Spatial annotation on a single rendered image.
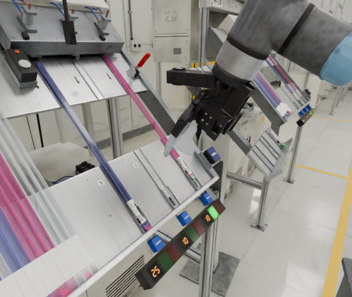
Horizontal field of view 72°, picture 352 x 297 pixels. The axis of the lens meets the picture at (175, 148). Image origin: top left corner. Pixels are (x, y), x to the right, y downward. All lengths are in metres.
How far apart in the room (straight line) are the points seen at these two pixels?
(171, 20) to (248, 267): 1.56
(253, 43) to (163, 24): 1.43
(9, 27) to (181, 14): 1.17
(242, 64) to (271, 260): 1.31
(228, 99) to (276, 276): 1.21
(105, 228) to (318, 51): 0.49
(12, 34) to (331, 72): 0.66
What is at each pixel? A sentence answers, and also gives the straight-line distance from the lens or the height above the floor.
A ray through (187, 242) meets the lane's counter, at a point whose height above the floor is 0.65.
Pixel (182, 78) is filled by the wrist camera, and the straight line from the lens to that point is 0.48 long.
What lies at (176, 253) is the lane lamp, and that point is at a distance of 0.63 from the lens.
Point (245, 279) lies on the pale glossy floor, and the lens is 1.46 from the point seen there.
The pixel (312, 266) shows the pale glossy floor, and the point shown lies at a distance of 1.65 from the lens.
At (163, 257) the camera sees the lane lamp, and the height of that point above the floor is 0.66.
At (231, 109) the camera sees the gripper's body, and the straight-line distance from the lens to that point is 0.45.
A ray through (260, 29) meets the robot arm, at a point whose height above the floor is 1.13.
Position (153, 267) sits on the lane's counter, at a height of 0.66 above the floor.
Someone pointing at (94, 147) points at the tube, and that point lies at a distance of 0.61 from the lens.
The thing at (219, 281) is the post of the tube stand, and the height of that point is 0.01.
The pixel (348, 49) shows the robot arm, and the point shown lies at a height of 1.11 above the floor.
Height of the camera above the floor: 1.11
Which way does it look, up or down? 23 degrees down
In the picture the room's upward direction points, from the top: straight up
